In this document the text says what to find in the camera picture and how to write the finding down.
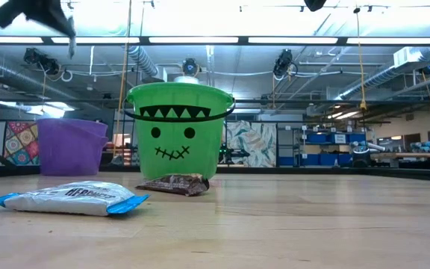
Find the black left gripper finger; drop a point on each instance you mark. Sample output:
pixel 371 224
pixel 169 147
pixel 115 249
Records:
pixel 63 22

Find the white blue Hershey's bar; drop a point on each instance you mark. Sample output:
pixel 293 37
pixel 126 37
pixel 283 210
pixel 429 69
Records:
pixel 72 45
pixel 69 200

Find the brown Snickers bar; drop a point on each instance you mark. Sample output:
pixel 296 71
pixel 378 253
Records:
pixel 177 185

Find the white strip light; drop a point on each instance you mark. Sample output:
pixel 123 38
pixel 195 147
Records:
pixel 95 40
pixel 292 40
pixel 9 40
pixel 193 39
pixel 392 40

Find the white boxy air unit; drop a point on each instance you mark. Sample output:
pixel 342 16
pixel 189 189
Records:
pixel 413 56

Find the purple plastic bucket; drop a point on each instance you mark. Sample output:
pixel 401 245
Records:
pixel 69 149

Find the colourful mandala print panel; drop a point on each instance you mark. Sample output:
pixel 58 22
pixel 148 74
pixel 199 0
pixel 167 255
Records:
pixel 21 143

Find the white round lamp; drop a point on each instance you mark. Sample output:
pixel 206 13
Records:
pixel 187 79

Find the shelf with blue bins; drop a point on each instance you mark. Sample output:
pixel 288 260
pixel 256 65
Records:
pixel 323 149

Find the leaf print panel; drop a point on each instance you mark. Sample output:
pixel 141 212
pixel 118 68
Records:
pixel 254 143

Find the wooden workbench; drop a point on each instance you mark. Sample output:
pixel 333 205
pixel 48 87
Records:
pixel 413 155

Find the green monster face bucket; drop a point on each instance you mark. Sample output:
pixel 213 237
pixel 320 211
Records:
pixel 179 164

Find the silver spiral air duct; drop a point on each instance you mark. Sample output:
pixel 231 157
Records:
pixel 13 76
pixel 142 61
pixel 379 76

